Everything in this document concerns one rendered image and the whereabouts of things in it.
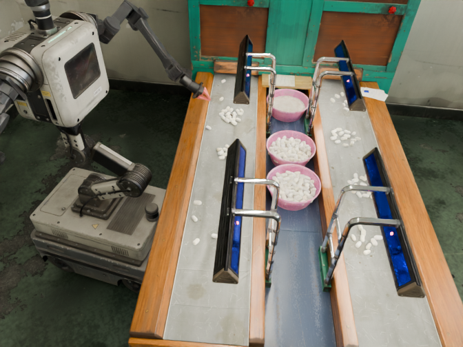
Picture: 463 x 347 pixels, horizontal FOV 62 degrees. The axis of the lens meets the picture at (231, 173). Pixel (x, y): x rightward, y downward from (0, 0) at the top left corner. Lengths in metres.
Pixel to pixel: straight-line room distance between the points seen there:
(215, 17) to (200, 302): 1.73
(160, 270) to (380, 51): 1.94
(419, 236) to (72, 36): 1.63
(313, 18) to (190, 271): 1.68
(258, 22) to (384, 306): 1.76
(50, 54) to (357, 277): 1.43
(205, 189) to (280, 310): 0.67
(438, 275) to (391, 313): 0.27
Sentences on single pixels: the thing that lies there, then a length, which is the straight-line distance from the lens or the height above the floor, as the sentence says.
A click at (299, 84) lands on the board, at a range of 2.62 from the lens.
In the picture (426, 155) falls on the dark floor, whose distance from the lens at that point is 3.63.
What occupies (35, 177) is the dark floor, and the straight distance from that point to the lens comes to 3.29.
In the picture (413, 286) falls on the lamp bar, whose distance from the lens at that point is 1.28.
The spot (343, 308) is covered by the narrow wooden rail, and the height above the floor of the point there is 0.76.
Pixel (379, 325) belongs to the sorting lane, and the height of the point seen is 0.74.
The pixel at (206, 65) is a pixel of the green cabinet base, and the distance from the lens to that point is 2.71.
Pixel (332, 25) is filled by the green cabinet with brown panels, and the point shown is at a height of 1.12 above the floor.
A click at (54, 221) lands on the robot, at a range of 2.26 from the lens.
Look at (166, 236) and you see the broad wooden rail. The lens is 1.68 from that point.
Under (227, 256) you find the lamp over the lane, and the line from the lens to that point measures 1.19.
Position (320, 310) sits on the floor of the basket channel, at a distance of 1.64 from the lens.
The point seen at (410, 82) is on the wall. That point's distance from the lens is 3.84.
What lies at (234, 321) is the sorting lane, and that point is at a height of 0.74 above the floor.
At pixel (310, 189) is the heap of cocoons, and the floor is 0.72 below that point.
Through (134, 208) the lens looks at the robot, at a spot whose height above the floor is 0.48.
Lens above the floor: 2.10
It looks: 44 degrees down
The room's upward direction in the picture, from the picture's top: 2 degrees clockwise
